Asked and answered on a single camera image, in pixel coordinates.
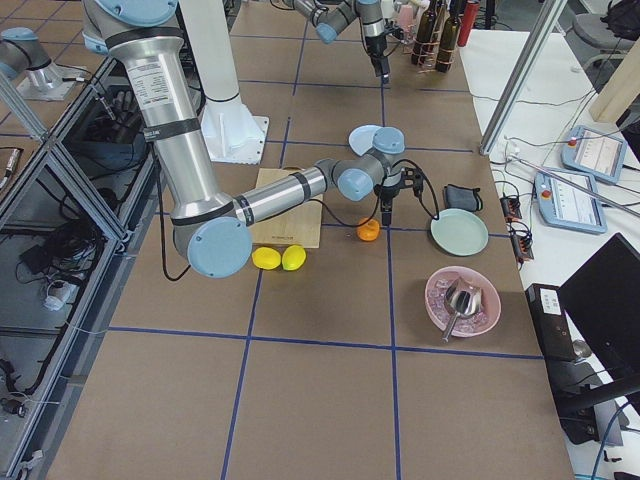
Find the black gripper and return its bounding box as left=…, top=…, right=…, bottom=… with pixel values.
left=374, top=174, right=405, bottom=225
left=366, top=35, right=390, bottom=83

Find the orange fruit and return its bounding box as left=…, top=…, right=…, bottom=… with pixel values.
left=356, top=219, right=381, bottom=242

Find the light blue plate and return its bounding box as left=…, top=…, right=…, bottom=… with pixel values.
left=348, top=124, right=380, bottom=156

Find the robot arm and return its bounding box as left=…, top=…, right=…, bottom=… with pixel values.
left=83, top=1, right=405, bottom=278
left=284, top=0, right=390, bottom=84

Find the light green plate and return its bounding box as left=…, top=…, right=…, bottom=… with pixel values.
left=431, top=208, right=489, bottom=256

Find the dark wine bottle upper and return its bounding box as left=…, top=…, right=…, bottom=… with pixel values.
left=411, top=0, right=438, bottom=65

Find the dark wine bottle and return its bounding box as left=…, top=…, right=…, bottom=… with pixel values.
left=435, top=0, right=461, bottom=73
left=411, top=0, right=438, bottom=65

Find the folded grey cloth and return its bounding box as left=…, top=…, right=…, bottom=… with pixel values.
left=443, top=184, right=484, bottom=212

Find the dark wine bottle lower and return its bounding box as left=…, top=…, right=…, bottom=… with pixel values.
left=435, top=0, right=461, bottom=73

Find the bamboo cutting board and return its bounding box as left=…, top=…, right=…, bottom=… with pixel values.
left=244, top=167, right=327, bottom=248

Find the upper yellow lemon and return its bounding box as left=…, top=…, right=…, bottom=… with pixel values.
left=281, top=245, right=307, bottom=271

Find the yellow lemon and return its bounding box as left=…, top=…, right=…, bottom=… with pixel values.
left=251, top=247, right=282, bottom=270
left=281, top=245, right=307, bottom=271

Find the metal scoop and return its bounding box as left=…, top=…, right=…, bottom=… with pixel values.
left=441, top=277, right=483, bottom=342

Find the lower yellow lemon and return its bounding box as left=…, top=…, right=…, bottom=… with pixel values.
left=251, top=247, right=282, bottom=270

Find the pink bowl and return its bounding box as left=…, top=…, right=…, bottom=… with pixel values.
left=425, top=266, right=502, bottom=341

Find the black computer box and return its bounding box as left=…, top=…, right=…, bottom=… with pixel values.
left=525, top=283, right=576, bottom=362

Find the near teach pendant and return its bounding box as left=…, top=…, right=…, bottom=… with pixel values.
left=534, top=169, right=607, bottom=234

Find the teach pendant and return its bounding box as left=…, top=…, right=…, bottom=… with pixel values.
left=534, top=169, right=607, bottom=234
left=561, top=125, right=628, bottom=185

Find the far teach pendant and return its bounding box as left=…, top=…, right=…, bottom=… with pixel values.
left=561, top=125, right=628, bottom=185

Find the black computer monitor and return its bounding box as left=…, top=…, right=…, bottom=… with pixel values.
left=559, top=233, right=639, bottom=378

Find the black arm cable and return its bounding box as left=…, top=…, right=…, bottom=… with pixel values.
left=319, top=158, right=442, bottom=227

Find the copper wire bottle rack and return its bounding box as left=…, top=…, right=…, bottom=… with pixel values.
left=411, top=0, right=448, bottom=71

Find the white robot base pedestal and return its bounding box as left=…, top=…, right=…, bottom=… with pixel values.
left=179, top=0, right=269, bottom=165

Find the aluminium frame post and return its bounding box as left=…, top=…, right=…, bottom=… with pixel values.
left=479, top=0, right=567, bottom=156

